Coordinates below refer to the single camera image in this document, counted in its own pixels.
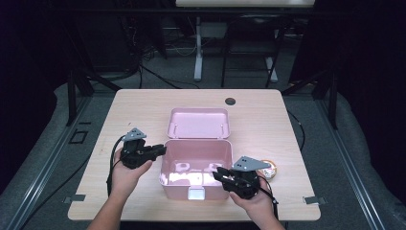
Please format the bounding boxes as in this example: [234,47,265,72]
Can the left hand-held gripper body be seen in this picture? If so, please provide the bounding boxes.
[120,127,151,170]

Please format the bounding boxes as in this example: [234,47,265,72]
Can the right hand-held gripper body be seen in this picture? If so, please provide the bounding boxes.
[228,155,272,200]

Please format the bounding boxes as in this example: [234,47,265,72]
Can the small round tin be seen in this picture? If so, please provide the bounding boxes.
[256,159,278,180]

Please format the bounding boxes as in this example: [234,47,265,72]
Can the pink storage box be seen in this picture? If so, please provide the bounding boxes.
[158,107,234,201]

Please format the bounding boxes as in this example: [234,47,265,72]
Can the person's right hand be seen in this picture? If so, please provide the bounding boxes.
[229,177,276,219]

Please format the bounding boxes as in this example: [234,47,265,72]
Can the person's left hand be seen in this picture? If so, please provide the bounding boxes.
[109,149,154,199]

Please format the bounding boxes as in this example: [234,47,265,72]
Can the black metal stand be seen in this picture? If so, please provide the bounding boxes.
[65,68,123,127]
[281,68,340,130]

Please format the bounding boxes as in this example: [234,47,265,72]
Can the white desk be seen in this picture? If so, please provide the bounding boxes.
[175,0,316,83]

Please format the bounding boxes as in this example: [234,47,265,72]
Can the black chair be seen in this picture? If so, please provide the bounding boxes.
[220,13,293,89]

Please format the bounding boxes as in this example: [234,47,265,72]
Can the left hand-held gripper black cable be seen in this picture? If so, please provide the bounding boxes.
[106,135,127,197]

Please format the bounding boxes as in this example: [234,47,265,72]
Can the hand-held gripper black cable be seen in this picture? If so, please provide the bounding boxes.
[258,178,280,221]
[106,135,127,197]

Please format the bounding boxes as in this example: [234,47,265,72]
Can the right hand-held gripper black cable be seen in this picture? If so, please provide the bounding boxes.
[258,178,280,221]

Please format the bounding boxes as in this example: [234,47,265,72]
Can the black floor cable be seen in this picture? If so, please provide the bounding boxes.
[18,153,94,230]
[286,109,306,153]
[137,63,201,90]

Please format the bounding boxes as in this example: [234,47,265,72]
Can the metal floor rail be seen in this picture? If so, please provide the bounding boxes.
[6,95,94,230]
[315,98,388,230]

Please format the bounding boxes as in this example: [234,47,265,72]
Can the white floor cable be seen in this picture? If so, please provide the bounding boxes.
[166,40,197,58]

